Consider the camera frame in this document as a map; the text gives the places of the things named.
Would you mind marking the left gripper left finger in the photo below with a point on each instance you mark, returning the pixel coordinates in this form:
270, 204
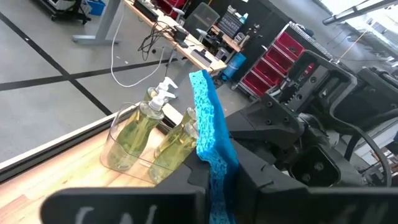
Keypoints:
124, 207

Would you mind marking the grey office chair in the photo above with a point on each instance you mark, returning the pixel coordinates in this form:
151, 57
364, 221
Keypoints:
202, 17

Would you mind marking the blue barrel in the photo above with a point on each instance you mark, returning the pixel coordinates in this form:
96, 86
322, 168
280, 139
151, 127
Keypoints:
233, 65

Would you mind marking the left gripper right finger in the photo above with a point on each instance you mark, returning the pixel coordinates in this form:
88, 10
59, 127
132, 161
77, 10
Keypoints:
311, 207

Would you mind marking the clear plastic bin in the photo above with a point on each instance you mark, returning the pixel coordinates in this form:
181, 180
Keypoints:
124, 161

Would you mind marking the black utility cart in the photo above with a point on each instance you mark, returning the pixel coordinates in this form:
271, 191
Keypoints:
62, 9

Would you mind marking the blue scrub sponge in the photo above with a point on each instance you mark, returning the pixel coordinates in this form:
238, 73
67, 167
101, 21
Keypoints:
211, 124

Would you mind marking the wooden top standing desk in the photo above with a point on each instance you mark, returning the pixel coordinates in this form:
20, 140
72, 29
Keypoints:
174, 31

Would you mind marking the blue floor bin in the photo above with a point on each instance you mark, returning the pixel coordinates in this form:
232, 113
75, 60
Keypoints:
96, 7

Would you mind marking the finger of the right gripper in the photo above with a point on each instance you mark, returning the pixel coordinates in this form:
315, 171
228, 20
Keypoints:
267, 121

